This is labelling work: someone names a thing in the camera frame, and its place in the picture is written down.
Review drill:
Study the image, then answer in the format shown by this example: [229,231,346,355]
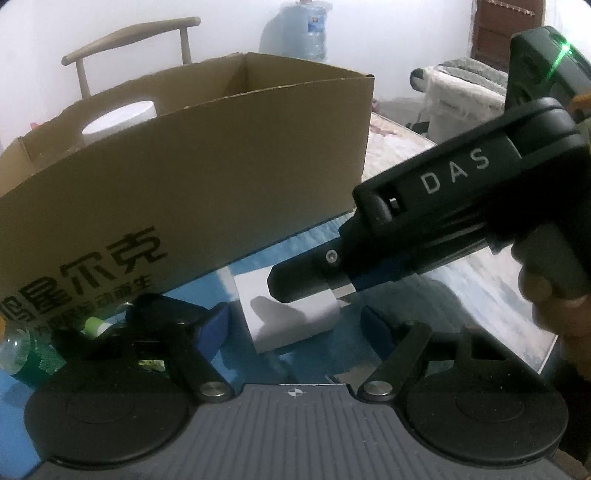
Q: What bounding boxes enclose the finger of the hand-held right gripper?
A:
[267,242,419,305]

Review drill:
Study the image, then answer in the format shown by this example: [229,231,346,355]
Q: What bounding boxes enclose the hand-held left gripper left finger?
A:
[55,293,234,402]

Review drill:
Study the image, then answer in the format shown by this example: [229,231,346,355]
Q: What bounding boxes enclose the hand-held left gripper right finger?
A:
[358,305,541,402]

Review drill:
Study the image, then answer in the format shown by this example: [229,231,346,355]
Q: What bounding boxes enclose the small white box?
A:
[233,267,340,354]

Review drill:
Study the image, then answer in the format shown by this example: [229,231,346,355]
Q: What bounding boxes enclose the brown cardboard box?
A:
[0,52,376,315]

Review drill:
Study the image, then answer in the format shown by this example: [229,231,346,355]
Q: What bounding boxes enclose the green dropper bottle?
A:
[0,316,112,384]

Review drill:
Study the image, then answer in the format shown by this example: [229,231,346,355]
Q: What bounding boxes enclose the white pill bottle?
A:
[82,100,155,148]

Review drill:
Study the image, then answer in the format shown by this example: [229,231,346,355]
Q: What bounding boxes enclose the person's right hand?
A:
[517,265,591,370]

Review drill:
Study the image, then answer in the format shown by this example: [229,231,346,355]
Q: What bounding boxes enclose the grey white blanket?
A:
[410,56,513,144]

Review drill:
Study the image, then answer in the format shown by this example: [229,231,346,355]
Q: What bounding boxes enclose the brown wooden door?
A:
[471,0,546,70]

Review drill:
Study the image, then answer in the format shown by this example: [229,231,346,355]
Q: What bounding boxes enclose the large blue water jug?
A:
[259,0,334,63]

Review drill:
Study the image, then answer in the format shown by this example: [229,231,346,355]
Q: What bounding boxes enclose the wooden chair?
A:
[61,17,202,100]

